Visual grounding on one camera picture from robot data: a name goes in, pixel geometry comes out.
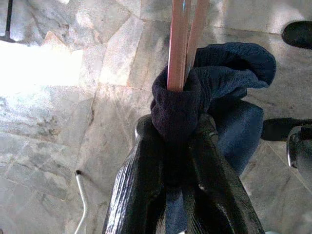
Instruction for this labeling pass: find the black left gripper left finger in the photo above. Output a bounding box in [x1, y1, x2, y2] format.
[102, 116, 169, 234]

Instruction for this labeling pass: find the navy garment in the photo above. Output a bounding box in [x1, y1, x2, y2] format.
[150, 42, 277, 234]

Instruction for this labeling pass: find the black metal drying rack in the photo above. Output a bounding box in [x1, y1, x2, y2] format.
[0, 0, 17, 43]

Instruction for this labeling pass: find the light blue folding table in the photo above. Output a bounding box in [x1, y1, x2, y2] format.
[74, 169, 88, 234]

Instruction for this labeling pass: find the pink plastic hanger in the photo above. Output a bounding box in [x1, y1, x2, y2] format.
[186, 0, 210, 71]
[167, 0, 193, 92]

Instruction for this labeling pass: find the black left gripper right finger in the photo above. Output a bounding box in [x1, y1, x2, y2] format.
[186, 114, 265, 234]

